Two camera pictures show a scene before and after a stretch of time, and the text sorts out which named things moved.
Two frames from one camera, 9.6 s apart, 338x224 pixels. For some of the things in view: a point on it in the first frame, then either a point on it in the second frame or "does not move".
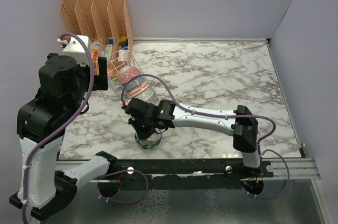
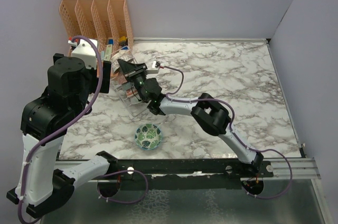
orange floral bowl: [137, 90] does not move
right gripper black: [142, 135] -> [128, 70]
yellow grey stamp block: [122, 40] does not move
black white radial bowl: [150, 142] -> [121, 56]
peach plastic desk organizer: [106, 22] does not move
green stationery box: [109, 52] does not move
